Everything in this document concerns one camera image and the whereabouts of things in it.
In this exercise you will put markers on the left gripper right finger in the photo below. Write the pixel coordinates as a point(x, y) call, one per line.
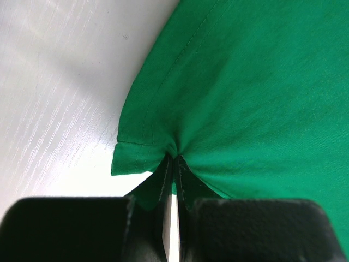
point(217, 229)

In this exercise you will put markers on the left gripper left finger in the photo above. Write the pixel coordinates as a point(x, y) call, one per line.
point(128, 228)

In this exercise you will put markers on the green t shirt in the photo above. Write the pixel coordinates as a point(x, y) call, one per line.
point(252, 94)

